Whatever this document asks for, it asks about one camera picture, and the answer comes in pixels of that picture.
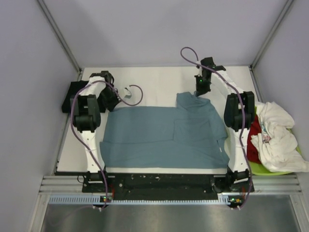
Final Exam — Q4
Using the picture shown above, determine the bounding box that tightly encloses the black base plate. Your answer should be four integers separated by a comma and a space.
82, 173, 254, 200

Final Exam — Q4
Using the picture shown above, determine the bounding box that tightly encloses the red t-shirt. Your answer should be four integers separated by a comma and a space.
247, 115, 262, 164

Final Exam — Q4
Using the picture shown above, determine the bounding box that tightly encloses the left aluminium frame post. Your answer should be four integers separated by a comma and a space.
36, 0, 82, 73

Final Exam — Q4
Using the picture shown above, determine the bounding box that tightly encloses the white t-shirt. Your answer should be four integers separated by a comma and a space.
250, 101, 309, 173

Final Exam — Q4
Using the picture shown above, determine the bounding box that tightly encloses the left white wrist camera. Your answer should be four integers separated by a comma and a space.
118, 87, 132, 99

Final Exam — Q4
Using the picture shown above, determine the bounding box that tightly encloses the blue t-shirt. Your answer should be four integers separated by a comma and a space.
100, 92, 229, 169

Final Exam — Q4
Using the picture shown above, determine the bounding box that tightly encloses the folded black t-shirt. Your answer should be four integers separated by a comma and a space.
61, 81, 88, 114

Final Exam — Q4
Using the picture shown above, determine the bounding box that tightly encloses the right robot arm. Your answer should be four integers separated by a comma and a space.
195, 57, 255, 191

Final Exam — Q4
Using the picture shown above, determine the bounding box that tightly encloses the green plastic basket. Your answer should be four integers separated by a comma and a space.
247, 106, 302, 176

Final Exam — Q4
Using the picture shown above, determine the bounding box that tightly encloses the grey slotted cable duct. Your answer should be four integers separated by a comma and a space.
48, 195, 242, 206

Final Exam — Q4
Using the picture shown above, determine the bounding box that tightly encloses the aluminium front rail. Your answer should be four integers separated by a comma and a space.
39, 174, 302, 195

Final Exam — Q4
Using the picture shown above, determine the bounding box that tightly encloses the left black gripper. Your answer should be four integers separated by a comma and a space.
100, 87, 122, 112

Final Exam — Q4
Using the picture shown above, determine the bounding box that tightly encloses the aluminium frame post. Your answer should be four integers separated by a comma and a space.
36, 0, 82, 73
250, 0, 295, 71

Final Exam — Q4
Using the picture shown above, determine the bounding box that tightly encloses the right aluminium frame post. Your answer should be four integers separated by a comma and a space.
250, 0, 295, 71

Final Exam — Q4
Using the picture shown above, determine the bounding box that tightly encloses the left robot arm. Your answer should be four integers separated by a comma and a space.
62, 71, 120, 192

